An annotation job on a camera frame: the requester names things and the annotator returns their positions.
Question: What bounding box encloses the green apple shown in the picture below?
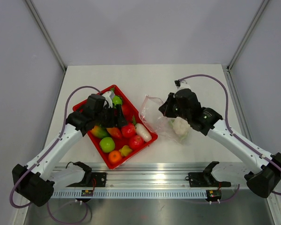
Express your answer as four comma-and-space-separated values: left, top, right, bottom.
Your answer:
99, 137, 115, 153

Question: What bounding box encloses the clear zip top bag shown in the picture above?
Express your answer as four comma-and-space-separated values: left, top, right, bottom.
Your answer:
139, 95, 190, 144

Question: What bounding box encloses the red apple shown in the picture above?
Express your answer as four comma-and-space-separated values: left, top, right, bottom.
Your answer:
128, 135, 144, 150

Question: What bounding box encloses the yellow starfruit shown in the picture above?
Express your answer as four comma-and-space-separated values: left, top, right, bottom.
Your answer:
119, 145, 133, 157

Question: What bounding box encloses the aluminium frame post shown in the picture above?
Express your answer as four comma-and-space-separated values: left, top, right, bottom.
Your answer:
227, 0, 271, 72
24, 0, 67, 75

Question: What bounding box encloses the left aluminium frame post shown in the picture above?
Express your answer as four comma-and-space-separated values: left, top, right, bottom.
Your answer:
24, 0, 67, 75

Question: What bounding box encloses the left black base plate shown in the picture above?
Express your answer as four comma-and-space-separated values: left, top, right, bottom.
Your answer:
66, 161, 107, 188

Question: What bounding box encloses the green toy melon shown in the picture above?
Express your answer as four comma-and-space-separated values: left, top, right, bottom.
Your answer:
112, 95, 123, 105

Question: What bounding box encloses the right aluminium frame post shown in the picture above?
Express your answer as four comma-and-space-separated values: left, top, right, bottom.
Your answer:
227, 0, 271, 72

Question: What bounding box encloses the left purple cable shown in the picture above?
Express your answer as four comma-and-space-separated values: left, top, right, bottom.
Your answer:
9, 85, 104, 222

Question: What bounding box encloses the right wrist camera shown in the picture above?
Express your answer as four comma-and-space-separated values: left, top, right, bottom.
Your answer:
174, 80, 190, 91

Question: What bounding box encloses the white radish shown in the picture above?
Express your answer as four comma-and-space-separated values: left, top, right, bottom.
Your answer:
135, 123, 152, 142

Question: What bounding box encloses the red orange mango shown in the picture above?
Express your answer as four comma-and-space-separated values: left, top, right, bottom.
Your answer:
106, 127, 123, 139

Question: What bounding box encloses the red plastic tray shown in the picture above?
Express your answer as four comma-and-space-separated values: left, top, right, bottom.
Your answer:
87, 85, 158, 169

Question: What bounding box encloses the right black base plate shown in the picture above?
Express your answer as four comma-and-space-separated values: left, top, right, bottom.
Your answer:
185, 161, 231, 189

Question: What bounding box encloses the red tomato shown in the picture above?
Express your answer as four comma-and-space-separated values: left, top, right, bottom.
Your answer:
121, 123, 136, 138

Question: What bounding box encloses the yellow green mango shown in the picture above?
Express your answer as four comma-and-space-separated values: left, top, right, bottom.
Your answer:
90, 126, 110, 139

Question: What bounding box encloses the white cauliflower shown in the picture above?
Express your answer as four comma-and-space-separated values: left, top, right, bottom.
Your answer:
170, 117, 190, 137

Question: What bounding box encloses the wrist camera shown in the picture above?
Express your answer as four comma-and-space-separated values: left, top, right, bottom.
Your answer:
102, 91, 115, 108
174, 80, 190, 91

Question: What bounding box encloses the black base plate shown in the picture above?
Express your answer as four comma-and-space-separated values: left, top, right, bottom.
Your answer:
185, 161, 231, 189
66, 161, 107, 188

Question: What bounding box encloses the white slotted cable duct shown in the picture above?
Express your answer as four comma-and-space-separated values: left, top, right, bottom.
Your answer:
52, 189, 207, 199

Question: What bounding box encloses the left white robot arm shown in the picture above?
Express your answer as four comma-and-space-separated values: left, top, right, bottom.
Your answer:
12, 91, 128, 207

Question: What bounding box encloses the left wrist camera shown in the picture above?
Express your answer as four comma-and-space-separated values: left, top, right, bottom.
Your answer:
102, 91, 115, 108

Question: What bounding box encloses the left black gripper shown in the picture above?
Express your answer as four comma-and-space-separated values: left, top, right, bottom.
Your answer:
94, 104, 128, 128

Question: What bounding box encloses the aluminium mounting rail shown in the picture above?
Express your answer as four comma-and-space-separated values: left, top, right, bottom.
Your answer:
51, 163, 253, 190

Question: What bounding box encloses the orange fruit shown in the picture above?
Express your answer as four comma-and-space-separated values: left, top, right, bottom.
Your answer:
108, 150, 122, 165

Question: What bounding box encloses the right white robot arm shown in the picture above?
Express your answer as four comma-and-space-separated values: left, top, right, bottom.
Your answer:
158, 89, 281, 198

